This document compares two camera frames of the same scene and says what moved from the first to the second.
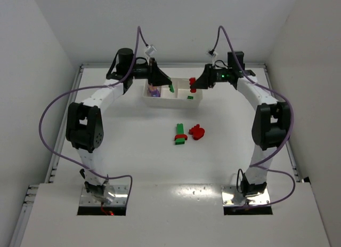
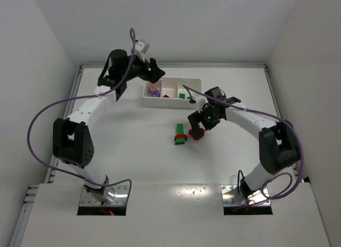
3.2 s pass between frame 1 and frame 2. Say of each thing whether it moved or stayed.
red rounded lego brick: stayed
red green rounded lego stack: stayed
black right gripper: moved
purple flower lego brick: stayed
